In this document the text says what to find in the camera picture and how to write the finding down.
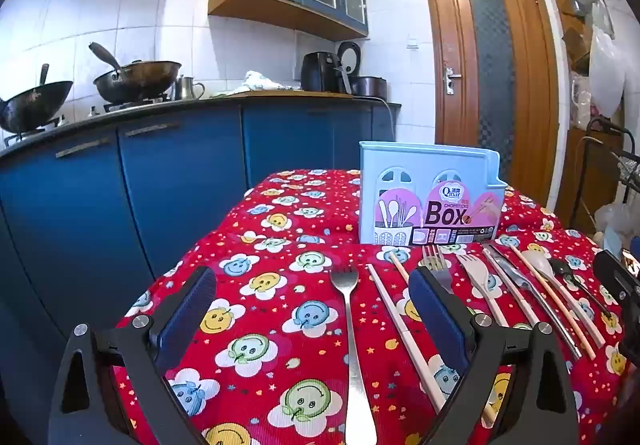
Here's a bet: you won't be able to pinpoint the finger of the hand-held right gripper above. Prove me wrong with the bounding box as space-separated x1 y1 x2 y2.
619 332 640 366
593 250 640 311

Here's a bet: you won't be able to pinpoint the white crumpled bag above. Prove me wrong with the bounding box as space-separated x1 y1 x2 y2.
239 70 287 94

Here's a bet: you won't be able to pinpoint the small black spoon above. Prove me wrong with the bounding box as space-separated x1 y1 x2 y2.
549 258 613 318

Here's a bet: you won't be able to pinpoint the black rice cooker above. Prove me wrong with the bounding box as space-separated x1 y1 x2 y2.
337 41 388 98

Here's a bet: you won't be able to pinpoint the steel kettle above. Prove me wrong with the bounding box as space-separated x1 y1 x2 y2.
175 76 206 100

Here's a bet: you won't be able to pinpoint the beige plastic fork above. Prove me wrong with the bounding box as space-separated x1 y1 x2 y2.
456 253 510 328

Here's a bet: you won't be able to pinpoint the gas stove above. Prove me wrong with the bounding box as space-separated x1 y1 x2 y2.
2 94 172 146

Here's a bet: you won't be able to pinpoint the red smiley flower tablecloth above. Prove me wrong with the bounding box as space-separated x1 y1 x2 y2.
115 169 632 445

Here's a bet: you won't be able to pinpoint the large steel fork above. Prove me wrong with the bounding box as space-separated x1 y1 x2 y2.
329 269 378 445

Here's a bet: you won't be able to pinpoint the clear plastic bag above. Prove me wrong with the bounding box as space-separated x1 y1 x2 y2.
594 202 637 252

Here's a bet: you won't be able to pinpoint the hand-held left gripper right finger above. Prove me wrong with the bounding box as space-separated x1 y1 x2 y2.
408 266 581 445

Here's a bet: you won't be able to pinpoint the black air fryer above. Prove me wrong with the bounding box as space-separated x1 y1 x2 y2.
301 52 342 92

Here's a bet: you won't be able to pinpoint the beige chopstick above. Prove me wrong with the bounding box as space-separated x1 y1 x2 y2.
389 251 497 427
509 245 597 361
366 264 447 415
481 249 541 327

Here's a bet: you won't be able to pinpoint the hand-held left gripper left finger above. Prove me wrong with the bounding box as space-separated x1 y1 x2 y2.
47 266 218 445

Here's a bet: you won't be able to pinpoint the small metal fork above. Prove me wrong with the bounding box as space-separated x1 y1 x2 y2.
421 245 455 295

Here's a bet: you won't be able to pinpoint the metal door handle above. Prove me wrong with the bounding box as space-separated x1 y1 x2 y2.
443 67 464 96

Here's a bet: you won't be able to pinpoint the black metal chair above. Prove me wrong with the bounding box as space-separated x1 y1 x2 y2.
585 117 640 208

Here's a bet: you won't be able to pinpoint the wooden shelf unit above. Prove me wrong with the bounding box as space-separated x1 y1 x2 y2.
542 0 640 238

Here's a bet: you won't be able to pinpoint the white power cable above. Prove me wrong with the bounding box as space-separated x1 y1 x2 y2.
372 97 397 146

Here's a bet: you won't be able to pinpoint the wooden door with glass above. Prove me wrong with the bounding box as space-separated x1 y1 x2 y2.
421 0 562 206

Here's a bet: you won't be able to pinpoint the blue kitchen base cabinets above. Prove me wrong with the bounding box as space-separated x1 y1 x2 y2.
0 99 402 376

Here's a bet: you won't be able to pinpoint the large wok with handle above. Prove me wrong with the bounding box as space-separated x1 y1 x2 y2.
89 42 182 104

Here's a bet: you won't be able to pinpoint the steel knife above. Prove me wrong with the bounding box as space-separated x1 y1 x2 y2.
487 244 583 360

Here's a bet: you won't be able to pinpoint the small black wok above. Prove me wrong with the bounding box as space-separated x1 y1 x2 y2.
0 64 74 134

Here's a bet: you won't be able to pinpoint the light blue utensil box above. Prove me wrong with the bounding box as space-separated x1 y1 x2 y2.
359 141 507 246

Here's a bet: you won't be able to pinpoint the beige plastic spoon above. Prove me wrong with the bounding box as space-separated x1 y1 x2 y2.
523 249 607 351

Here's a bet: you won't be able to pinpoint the white plastic bag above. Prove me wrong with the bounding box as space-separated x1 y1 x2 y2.
588 25 629 118

